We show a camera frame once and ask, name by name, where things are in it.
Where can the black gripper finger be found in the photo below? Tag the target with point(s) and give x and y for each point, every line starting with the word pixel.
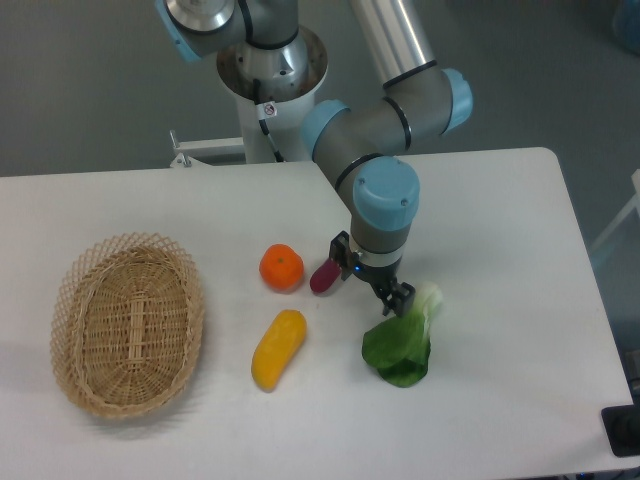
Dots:
pixel 397 298
pixel 341 254

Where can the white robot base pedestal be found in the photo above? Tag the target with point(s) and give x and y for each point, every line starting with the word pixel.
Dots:
pixel 273 91

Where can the woven wicker basket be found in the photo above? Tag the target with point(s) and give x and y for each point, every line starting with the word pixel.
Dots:
pixel 127 326

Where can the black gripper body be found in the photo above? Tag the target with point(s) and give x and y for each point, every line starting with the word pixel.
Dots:
pixel 379 270

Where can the black device at table edge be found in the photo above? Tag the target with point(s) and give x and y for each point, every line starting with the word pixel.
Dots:
pixel 622 429

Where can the green bok choy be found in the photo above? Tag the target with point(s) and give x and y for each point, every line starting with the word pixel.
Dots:
pixel 399 348

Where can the orange mandarin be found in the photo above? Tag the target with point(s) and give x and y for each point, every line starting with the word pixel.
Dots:
pixel 281 268

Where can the yellow mango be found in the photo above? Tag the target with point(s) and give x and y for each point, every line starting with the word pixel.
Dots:
pixel 278 346

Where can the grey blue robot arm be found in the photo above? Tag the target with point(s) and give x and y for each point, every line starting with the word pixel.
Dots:
pixel 357 151

